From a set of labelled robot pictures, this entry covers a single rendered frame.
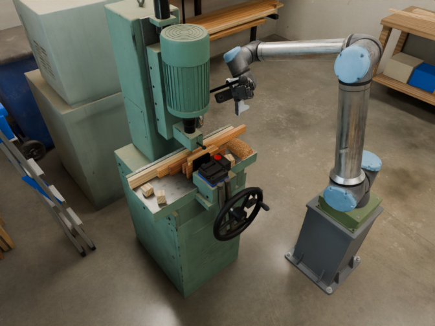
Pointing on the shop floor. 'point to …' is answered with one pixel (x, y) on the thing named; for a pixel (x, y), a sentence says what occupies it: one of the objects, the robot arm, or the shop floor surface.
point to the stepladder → (32, 174)
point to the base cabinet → (184, 244)
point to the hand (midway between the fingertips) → (230, 99)
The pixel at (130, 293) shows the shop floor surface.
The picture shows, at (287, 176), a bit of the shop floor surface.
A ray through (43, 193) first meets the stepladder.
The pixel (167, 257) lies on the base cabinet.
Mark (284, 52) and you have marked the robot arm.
